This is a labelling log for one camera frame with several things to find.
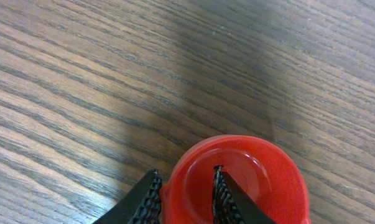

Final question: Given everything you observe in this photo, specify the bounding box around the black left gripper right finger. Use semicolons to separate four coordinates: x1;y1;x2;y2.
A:
212;166;276;224

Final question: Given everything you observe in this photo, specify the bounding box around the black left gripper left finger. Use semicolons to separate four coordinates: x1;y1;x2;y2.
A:
93;169;162;224

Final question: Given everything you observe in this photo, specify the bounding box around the red plastic measuring scoop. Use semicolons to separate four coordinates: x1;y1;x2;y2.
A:
160;135;311;224

